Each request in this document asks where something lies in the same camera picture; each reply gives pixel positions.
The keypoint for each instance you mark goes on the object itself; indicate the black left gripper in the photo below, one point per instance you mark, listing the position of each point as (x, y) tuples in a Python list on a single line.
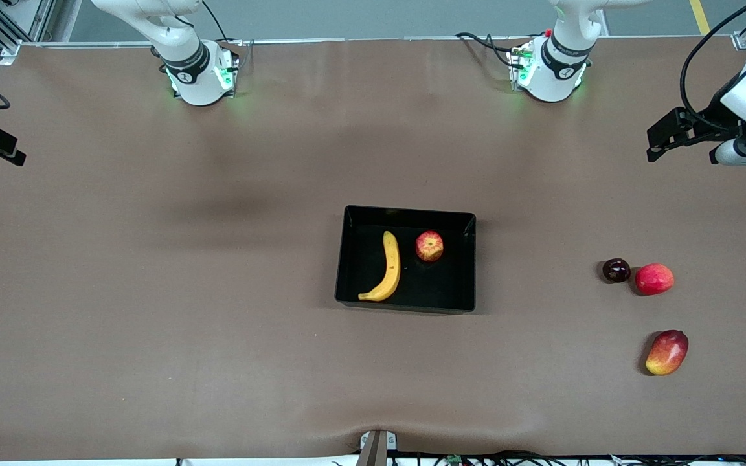
[(715, 110)]

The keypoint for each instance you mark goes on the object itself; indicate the large table cover sheet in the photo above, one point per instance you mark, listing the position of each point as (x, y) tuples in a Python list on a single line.
[(217, 356)]

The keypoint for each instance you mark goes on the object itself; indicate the metal table edge clamp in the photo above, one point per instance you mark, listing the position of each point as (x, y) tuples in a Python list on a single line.
[(377, 446)]

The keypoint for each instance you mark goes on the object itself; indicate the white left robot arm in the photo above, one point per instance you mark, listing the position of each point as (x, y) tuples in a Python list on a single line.
[(554, 74)]

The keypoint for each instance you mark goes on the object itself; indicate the dark purple plum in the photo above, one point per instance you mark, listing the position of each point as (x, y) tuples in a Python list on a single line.
[(616, 270)]

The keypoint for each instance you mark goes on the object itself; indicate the red yellow striped apple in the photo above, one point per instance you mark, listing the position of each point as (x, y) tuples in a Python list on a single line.
[(429, 246)]

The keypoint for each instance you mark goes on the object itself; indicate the small green circuit board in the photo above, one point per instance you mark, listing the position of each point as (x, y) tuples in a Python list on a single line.
[(454, 460)]

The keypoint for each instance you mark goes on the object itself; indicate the yellow banana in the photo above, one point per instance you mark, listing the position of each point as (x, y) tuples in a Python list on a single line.
[(391, 265)]

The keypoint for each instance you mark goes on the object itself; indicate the red peach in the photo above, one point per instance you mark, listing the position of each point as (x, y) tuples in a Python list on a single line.
[(655, 279)]

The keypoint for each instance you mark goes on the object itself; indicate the red yellow mango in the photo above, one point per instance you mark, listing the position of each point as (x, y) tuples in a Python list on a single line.
[(667, 353)]

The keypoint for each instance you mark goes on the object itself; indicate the aluminium frame with stacked profiles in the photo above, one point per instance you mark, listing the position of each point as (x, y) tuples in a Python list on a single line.
[(23, 26)]

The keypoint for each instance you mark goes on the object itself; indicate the black plastic tray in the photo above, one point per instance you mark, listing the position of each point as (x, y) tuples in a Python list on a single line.
[(451, 285)]

